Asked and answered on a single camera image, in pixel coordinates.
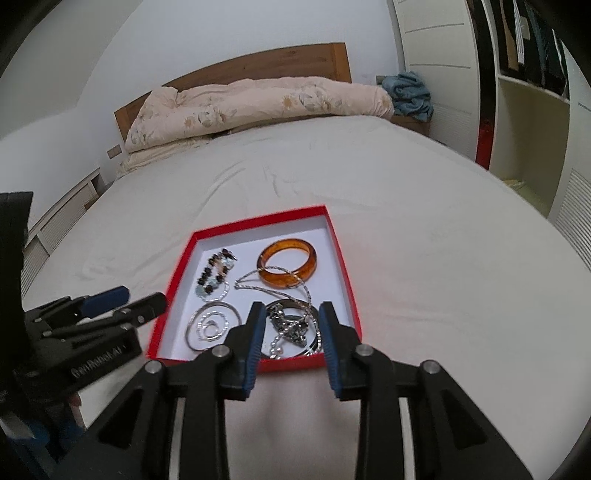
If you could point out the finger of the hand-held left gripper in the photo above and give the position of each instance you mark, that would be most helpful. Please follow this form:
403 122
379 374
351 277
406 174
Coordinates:
107 297
143 307

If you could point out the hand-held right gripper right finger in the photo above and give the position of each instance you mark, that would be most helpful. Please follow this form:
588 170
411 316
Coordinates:
330 350

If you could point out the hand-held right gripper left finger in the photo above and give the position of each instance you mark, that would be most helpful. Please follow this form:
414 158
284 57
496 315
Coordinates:
251 355

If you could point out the amber bangle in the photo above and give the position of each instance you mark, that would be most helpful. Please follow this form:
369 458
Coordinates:
287 277

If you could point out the red jewelry box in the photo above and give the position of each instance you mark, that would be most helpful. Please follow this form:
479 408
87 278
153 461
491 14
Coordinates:
295 230

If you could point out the dark beaded brooch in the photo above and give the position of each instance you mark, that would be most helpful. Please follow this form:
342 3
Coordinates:
291 332

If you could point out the thin silver bangle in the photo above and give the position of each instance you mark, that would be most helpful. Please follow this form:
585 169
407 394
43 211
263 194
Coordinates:
199 308

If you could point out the dark metal bangle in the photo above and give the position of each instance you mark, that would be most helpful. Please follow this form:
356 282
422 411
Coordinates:
286 302

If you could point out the bed with beige sheet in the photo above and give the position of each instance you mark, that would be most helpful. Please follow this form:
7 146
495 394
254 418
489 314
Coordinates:
438 277

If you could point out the beige pillow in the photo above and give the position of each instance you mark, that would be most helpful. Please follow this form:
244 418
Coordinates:
157 157

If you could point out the beige floral quilt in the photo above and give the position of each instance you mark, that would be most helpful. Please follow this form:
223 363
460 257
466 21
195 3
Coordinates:
258 106

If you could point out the wooden nightstand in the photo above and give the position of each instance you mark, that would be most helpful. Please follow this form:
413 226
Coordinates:
411 125

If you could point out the red upright object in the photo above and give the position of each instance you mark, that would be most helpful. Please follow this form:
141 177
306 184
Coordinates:
485 143

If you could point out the blue crumpled cloth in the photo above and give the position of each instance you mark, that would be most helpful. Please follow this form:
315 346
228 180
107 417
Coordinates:
408 94

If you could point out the wooden headboard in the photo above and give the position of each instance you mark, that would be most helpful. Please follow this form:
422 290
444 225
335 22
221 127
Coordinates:
277 62

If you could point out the white slatted panel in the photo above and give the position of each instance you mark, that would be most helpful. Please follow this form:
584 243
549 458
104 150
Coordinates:
575 212

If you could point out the open white wardrobe shelving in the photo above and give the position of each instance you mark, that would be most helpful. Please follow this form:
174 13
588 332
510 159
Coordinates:
526 129

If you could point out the white sliding wardrobe door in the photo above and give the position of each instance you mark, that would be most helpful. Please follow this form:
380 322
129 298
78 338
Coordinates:
438 69

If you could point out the dark hanging clothes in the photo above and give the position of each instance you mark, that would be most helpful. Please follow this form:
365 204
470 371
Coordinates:
521 32

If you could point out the wall switch plate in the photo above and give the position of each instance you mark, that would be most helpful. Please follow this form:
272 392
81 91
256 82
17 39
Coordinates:
114 151

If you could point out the wall socket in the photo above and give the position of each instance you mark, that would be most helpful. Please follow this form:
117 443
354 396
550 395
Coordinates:
382 80

